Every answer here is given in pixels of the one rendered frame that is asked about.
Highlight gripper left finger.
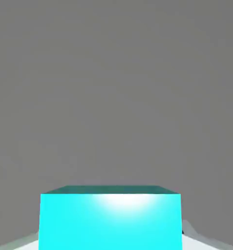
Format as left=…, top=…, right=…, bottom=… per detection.
left=0, top=230, right=40, bottom=250

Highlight small cyan cube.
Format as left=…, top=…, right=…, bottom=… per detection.
left=38, top=185, right=184, bottom=250

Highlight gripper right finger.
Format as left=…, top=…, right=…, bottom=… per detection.
left=181, top=219, right=233, bottom=250

